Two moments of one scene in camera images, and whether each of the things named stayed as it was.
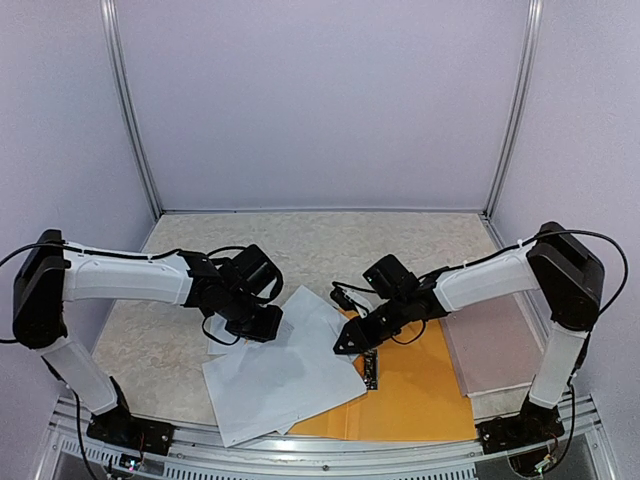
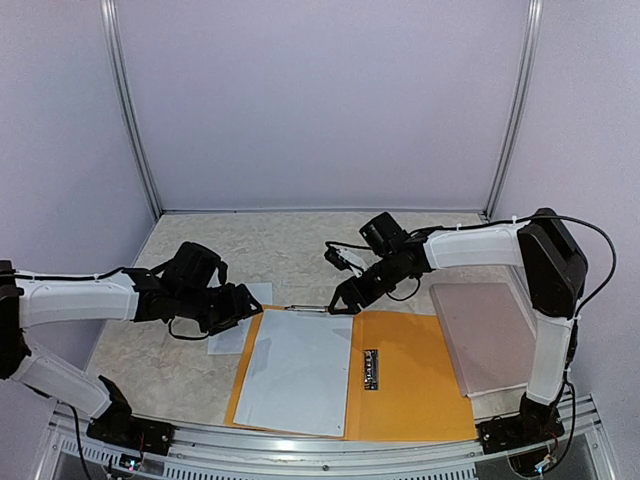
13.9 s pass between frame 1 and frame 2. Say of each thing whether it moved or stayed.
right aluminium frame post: stayed
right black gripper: moved
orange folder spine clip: stayed
